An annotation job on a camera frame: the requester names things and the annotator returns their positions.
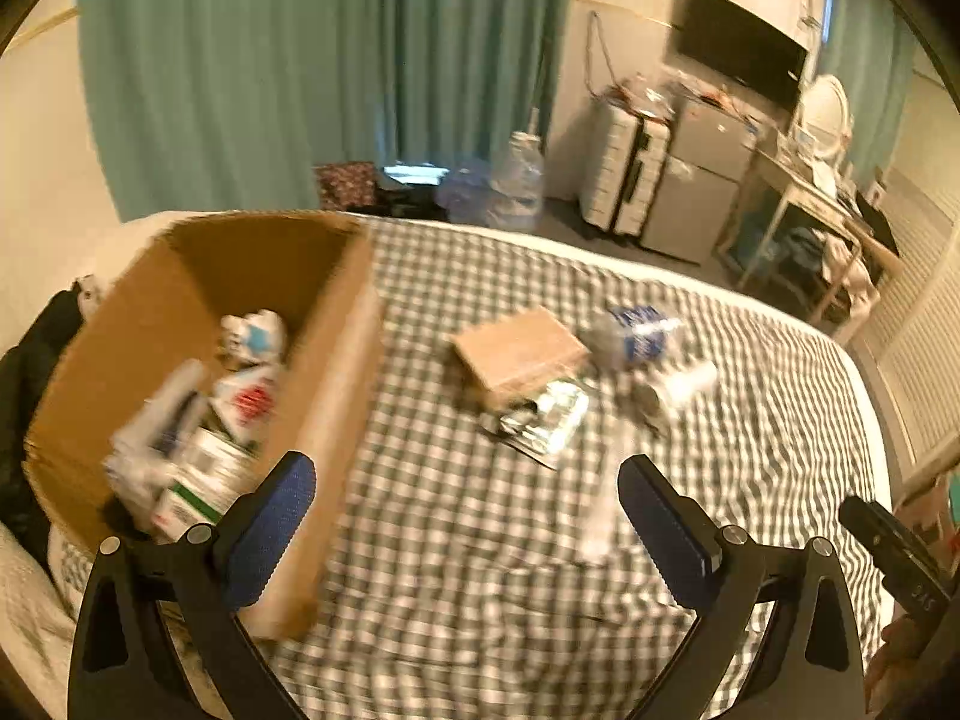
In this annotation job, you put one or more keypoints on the white suitcase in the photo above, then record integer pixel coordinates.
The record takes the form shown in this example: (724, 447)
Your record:
(622, 165)

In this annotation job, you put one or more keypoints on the grey mini fridge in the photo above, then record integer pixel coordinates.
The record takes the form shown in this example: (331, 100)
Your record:
(697, 187)

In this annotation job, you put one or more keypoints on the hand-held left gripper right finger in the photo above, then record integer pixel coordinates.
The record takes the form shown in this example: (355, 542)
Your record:
(664, 532)

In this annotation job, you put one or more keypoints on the narrow green curtain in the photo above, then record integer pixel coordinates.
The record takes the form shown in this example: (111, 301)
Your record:
(862, 37)

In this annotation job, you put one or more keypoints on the green white box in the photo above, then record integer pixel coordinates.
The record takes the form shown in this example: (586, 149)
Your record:
(199, 491)

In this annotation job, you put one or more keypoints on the white quilt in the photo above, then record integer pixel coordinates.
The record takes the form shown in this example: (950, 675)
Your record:
(30, 615)

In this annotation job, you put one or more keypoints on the white cloth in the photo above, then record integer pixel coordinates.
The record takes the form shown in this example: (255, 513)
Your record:
(847, 262)

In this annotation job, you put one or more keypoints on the dark clothing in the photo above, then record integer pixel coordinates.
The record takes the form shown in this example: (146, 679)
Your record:
(30, 390)

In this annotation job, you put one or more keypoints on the large clear water jug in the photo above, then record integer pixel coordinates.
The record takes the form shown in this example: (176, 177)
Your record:
(521, 184)

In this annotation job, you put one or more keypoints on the blue label plastic water bottle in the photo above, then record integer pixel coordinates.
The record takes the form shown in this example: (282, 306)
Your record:
(637, 337)

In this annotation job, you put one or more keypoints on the wide green curtain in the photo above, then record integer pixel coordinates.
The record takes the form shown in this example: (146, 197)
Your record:
(262, 67)

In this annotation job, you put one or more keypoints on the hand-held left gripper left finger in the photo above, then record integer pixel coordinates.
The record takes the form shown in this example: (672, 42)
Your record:
(277, 529)

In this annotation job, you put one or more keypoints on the dark patterned bag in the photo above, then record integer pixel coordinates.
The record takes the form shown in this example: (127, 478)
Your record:
(345, 184)

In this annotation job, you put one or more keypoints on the white paper cup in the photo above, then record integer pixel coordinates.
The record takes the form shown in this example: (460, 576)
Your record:
(686, 382)

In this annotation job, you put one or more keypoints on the small brown cardboard box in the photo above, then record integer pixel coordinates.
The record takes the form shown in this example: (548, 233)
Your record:
(517, 349)

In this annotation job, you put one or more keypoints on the black wall television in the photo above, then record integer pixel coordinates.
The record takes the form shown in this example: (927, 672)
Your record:
(739, 45)

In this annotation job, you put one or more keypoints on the green checkered blanket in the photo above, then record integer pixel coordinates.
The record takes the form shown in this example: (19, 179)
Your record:
(465, 540)

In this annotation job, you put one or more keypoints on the white blue printed plastic bag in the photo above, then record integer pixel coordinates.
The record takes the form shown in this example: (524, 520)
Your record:
(255, 337)

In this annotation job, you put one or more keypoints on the person's right hand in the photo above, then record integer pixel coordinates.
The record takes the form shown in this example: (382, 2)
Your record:
(896, 652)

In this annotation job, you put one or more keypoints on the packets inside cardboard box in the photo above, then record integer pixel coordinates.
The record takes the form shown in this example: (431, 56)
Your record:
(157, 424)

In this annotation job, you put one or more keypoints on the oval white mirror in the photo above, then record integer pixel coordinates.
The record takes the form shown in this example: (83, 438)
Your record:
(825, 116)

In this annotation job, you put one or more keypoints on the silver foil packet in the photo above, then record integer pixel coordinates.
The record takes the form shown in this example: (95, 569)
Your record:
(547, 416)

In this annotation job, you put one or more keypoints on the large cardboard box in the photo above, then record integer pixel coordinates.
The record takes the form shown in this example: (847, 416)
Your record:
(330, 360)

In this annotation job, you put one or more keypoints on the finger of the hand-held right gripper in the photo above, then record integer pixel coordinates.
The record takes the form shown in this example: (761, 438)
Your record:
(870, 521)

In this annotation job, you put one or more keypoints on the clear plastic bag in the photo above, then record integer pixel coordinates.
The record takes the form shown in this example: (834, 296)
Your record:
(465, 191)

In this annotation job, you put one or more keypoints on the cream wooden desk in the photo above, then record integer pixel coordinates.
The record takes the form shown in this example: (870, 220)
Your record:
(810, 199)

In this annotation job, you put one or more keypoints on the white red printed packet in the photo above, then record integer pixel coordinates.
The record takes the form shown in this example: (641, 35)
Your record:
(247, 399)

